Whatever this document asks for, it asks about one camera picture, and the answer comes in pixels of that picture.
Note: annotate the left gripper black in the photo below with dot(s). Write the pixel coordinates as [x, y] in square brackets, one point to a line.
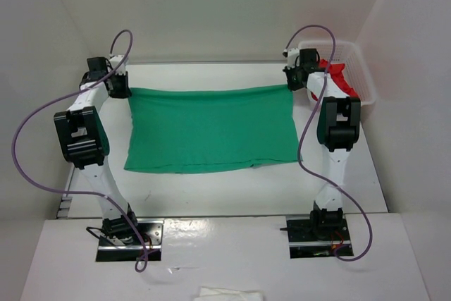
[125, 93]

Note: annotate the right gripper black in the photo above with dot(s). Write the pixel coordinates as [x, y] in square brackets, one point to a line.
[293, 87]

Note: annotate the green tank top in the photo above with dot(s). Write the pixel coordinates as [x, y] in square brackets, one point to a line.
[210, 131]

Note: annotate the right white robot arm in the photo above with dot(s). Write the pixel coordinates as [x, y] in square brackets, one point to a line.
[337, 132]

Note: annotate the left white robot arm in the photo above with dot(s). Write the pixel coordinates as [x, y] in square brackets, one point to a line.
[84, 142]

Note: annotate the red tank top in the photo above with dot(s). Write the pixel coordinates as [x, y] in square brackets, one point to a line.
[336, 73]

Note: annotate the white plastic basket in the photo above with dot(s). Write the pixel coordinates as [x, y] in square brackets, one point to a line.
[356, 72]

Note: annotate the white crumpled cloth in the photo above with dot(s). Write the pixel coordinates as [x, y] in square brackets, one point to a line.
[228, 295]

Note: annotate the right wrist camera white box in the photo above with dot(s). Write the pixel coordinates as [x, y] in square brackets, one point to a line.
[292, 57]

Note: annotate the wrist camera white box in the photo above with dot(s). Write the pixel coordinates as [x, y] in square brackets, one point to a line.
[118, 63]
[292, 57]

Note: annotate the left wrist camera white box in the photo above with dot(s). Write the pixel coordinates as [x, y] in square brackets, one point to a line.
[118, 63]

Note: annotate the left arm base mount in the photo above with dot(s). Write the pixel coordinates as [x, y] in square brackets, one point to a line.
[129, 249]

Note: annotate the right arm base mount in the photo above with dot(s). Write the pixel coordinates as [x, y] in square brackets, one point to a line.
[305, 240]

